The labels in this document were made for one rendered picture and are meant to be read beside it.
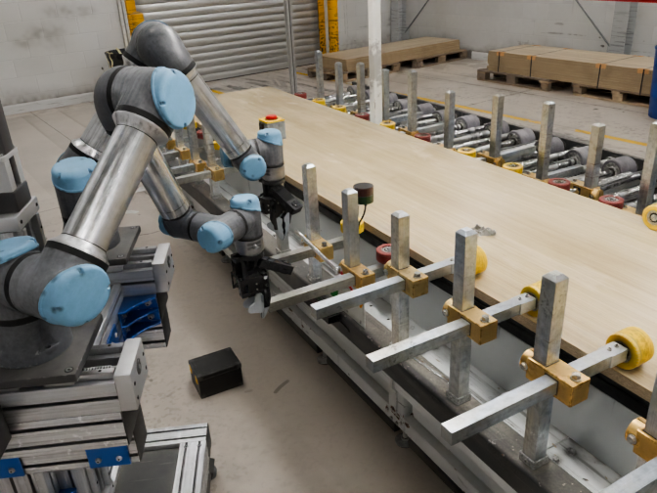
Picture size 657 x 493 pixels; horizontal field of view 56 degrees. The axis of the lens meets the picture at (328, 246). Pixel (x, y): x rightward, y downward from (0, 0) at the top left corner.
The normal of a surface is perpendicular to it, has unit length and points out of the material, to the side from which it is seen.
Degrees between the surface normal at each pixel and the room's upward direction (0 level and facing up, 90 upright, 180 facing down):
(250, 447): 0
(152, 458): 0
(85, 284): 95
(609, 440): 90
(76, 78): 90
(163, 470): 0
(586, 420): 90
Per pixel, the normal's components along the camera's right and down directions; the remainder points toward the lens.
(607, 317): -0.05, -0.90
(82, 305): 0.82, 0.29
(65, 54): 0.59, 0.32
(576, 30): -0.81, 0.29
